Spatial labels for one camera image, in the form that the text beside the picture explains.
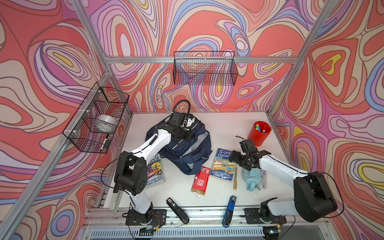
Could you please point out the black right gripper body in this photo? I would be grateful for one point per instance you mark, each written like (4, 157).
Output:
(241, 159)

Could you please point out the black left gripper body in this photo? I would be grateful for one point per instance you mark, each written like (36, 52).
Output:
(184, 134)

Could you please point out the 91-storey treehouse book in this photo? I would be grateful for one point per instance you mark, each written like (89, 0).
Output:
(223, 168)

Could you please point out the navy blue student backpack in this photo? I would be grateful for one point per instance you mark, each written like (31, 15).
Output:
(190, 154)

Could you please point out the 143-storey treehouse book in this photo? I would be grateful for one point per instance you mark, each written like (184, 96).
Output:
(155, 172)

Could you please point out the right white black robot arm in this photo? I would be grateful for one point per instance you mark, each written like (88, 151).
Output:
(312, 198)

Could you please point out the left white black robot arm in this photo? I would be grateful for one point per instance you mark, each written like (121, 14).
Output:
(131, 172)

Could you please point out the light blue pencil pouch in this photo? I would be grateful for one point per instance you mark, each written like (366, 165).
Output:
(252, 178)

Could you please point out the red ribbed metal pen cup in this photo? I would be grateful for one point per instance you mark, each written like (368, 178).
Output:
(259, 132)

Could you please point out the gold pen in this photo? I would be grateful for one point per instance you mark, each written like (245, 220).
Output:
(235, 179)

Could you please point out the clear plastic ruler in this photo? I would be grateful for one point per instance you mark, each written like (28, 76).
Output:
(263, 181)

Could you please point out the red snack packet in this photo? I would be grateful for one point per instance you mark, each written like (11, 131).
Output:
(201, 181)

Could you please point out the blue stapler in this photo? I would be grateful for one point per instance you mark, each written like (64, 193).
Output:
(229, 212)

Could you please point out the white tape roll in basket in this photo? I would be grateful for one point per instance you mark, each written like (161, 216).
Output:
(105, 124)

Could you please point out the black stapler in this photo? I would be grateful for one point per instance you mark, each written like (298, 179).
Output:
(180, 213)

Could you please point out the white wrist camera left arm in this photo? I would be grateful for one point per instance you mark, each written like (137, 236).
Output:
(189, 122)

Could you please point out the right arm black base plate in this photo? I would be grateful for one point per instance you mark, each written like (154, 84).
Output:
(262, 216)

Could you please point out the black wire basket back wall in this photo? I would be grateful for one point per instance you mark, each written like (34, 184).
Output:
(205, 68)

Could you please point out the black wire basket wall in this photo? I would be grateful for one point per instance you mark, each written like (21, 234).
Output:
(81, 132)
(205, 68)

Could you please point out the black wire basket left wall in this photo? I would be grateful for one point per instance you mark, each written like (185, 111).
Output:
(81, 132)

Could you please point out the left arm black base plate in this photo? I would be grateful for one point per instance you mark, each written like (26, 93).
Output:
(155, 218)

